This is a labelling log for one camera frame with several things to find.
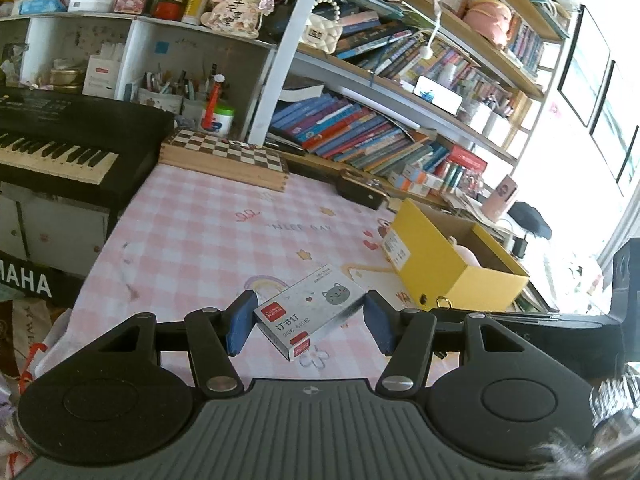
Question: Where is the gold bowl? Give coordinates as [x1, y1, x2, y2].
[50, 67, 83, 88]

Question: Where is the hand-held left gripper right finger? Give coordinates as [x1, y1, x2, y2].
[364, 290, 551, 397]

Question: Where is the blue tissue pack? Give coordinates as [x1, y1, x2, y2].
[20, 0, 68, 16]

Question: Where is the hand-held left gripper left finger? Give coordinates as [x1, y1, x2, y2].
[55, 290, 259, 395]

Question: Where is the white box red label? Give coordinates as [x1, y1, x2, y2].
[82, 57, 121, 98]

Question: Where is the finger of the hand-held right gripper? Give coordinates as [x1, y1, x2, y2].
[430, 308, 556, 333]

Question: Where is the brown leather case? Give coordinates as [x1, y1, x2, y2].
[334, 169, 390, 211]

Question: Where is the green lid jar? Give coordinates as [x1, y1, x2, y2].
[202, 105, 236, 136]

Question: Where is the white staple box cat print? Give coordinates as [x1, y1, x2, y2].
[253, 263, 366, 361]

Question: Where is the white plastic bag red print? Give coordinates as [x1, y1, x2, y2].
[0, 300, 66, 391]

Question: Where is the yellow cardboard box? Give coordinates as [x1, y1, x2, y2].
[382, 198, 530, 312]

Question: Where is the white bookshelf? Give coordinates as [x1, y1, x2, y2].
[0, 0, 576, 211]

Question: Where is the black framed picture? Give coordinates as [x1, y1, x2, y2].
[589, 60, 640, 183]
[557, 5, 612, 128]

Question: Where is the red white jar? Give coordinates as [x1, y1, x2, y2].
[152, 0, 188, 21]

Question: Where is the row of leaning books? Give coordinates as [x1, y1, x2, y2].
[335, 10, 481, 91]

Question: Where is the stack of papers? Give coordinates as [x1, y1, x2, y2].
[445, 192, 506, 226]

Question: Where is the orange white small box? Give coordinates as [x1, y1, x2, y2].
[389, 172, 431, 197]
[400, 162, 437, 184]

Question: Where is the long row of colourful books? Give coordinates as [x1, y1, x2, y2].
[270, 95, 451, 181]

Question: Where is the large pink plush toy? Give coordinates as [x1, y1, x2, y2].
[462, 0, 513, 48]

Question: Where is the white quilted handbag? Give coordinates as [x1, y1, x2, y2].
[305, 0, 346, 53]

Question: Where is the white pencil container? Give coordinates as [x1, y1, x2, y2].
[137, 65, 211, 116]

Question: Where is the pink floral figurine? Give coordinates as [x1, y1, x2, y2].
[201, 0, 276, 38]

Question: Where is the red marker bottle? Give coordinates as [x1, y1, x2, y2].
[200, 74, 224, 131]

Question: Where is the black cap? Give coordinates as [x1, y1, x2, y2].
[507, 201, 553, 240]

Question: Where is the red flat box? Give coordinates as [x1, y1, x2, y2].
[442, 146, 488, 196]

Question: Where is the wooden chessboard box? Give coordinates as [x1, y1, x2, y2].
[159, 127, 290, 192]

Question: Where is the yellow white bottle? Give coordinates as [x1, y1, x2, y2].
[181, 0, 213, 26]

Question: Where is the black electronic keyboard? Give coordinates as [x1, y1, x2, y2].
[0, 85, 176, 306]

